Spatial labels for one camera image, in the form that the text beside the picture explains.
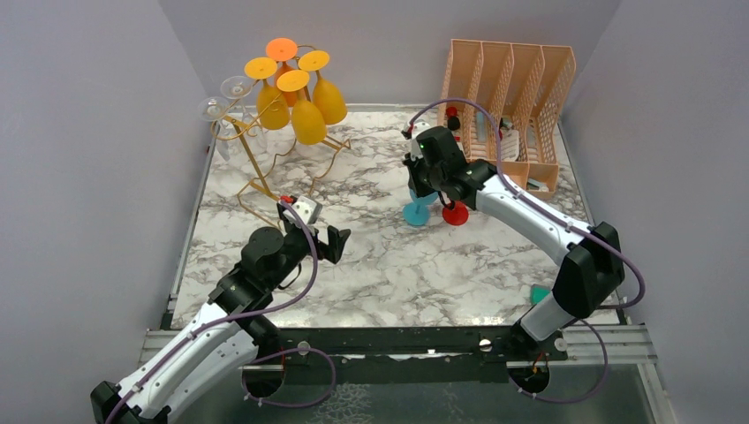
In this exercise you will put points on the orange wine glass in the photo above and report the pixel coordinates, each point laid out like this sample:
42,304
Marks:
282,50

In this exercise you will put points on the yellow front wine glass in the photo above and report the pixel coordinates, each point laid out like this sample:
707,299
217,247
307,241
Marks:
306,119

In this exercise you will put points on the yellow left wine glass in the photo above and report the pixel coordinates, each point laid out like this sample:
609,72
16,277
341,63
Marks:
271,104

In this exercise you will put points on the yellow wine glass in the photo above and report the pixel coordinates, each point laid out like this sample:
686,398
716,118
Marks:
306,119
326,95
271,104

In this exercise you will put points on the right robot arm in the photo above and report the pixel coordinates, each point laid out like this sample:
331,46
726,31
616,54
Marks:
590,268

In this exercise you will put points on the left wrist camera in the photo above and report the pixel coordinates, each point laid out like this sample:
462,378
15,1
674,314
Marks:
308,210

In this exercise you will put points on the clear wine glass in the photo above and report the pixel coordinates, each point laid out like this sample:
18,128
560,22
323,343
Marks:
238,88
213,110

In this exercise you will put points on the red plastic wine glass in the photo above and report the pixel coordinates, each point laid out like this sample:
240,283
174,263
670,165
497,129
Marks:
455,214

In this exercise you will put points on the yellow right wine glass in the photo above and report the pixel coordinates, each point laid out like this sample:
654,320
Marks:
326,95

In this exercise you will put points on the peach plastic file organizer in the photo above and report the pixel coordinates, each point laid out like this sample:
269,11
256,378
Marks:
521,89

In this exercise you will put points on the blue plastic wine glass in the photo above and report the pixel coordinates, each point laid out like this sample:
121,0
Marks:
416,213

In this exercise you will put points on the clear front wine glass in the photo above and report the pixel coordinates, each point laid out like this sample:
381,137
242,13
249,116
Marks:
213,110

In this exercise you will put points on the red black small bottle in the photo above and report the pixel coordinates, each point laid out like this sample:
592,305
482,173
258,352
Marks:
452,119

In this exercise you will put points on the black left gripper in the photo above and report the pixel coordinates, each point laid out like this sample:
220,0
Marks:
336,239

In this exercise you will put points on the green small block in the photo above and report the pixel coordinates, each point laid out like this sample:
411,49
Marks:
538,293

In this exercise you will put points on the clear rear wine glass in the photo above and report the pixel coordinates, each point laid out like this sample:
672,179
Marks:
238,88

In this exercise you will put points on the gold wire glass rack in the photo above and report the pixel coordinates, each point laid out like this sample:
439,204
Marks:
239,132

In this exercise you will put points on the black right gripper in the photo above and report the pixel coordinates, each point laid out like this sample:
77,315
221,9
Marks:
412,165

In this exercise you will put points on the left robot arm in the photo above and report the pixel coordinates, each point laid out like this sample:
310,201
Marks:
229,330

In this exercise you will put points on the black mounting rail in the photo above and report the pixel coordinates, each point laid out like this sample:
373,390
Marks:
392,355

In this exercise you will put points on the light blue tube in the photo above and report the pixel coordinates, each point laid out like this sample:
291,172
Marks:
481,128

